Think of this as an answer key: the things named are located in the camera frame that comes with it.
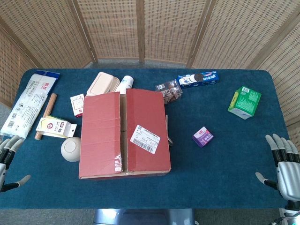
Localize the small white red box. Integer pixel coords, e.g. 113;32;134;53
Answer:
70;93;85;119

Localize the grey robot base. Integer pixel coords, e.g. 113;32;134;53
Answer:
93;208;195;225

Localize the white plastic noodle package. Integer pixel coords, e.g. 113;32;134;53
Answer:
0;73;60;141

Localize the bamboo folding screen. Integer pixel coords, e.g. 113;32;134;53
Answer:
0;0;300;147

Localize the white yellow hanging carton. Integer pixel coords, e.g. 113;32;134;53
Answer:
35;115;77;138

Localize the beige lunch box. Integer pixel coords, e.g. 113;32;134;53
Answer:
86;71;120;97

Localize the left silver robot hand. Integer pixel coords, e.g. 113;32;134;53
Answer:
0;135;31;193

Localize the white paper cup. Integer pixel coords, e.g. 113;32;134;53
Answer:
114;75;134;95

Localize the beige round bowl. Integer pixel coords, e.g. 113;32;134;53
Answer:
60;136;82;163

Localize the brown cardboard box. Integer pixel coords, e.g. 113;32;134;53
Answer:
78;88;172;180

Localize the green carton box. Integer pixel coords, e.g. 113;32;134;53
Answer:
227;85;262;120

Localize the blue cookie package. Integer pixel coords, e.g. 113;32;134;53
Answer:
176;71;220;89

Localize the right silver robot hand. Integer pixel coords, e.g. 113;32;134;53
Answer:
255;134;300;202

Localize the small purple box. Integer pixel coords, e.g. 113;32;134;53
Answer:
192;126;214;148

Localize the clear plastic snack pack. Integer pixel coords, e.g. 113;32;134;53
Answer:
155;79;183;105

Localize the blue table cloth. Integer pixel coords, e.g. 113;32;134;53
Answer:
0;68;290;210

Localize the wooden rolling pin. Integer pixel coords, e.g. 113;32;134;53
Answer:
34;93;58;141

